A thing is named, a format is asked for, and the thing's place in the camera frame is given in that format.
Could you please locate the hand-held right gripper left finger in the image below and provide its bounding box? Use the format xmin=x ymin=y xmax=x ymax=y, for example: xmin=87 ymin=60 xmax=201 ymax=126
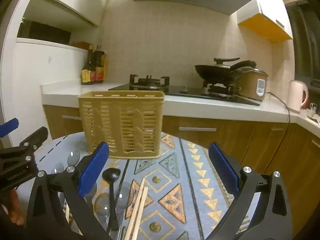
xmin=26 ymin=142 xmax=113 ymax=240

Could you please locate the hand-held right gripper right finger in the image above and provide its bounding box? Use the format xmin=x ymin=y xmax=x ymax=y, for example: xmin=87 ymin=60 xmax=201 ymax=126
xmin=205 ymin=142 xmax=293 ymax=240

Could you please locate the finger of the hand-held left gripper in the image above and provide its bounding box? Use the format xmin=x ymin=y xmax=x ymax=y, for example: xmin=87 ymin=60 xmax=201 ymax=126
xmin=0 ymin=118 xmax=19 ymax=138
xmin=0 ymin=127 xmax=48 ymax=167

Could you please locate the black plastic spoon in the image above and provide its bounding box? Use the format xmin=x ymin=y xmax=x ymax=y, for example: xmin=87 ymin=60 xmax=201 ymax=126
xmin=102 ymin=167 xmax=121 ymax=233

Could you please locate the yellow plastic utensil basket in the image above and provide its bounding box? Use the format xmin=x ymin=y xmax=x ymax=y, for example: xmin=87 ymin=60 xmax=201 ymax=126
xmin=78 ymin=91 xmax=166 ymax=159

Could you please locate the person's left hand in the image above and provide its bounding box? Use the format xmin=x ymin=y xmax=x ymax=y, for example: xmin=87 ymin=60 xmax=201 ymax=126
xmin=6 ymin=187 xmax=25 ymax=227

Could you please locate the white kitchen countertop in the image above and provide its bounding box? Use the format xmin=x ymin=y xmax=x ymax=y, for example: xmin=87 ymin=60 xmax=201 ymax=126
xmin=41 ymin=79 xmax=320 ymax=137

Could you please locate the patterned blue tablecloth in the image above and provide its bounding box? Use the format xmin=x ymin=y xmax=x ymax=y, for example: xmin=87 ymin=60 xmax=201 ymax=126
xmin=15 ymin=131 xmax=265 ymax=240

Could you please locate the dark sauce bottle yellow label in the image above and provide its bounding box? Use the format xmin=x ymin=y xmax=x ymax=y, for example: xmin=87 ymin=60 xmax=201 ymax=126
xmin=81 ymin=44 xmax=96 ymax=85

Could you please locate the black gas stove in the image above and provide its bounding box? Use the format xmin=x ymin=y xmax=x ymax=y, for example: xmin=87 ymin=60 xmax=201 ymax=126
xmin=108 ymin=74 xmax=262 ymax=106

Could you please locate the beige rice cooker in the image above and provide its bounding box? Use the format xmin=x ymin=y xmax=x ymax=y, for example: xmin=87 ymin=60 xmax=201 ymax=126
xmin=237 ymin=67 xmax=269 ymax=102

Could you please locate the black wok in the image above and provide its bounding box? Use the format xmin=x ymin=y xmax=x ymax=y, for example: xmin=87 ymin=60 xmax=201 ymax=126
xmin=195 ymin=64 xmax=243 ymax=84

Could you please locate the white electric kettle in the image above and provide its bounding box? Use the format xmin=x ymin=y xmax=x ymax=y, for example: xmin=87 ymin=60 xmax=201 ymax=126
xmin=287 ymin=80 xmax=309 ymax=112

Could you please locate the dark window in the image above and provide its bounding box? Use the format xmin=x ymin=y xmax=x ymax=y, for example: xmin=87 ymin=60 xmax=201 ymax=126
xmin=285 ymin=0 xmax=320 ymax=88

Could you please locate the black power cable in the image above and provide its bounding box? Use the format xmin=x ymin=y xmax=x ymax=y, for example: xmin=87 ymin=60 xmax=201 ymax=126
xmin=265 ymin=92 xmax=291 ymax=124

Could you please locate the yellow-bottomed wall cabinet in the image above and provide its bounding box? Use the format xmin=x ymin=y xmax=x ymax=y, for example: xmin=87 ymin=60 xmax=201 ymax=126
xmin=237 ymin=0 xmax=293 ymax=43

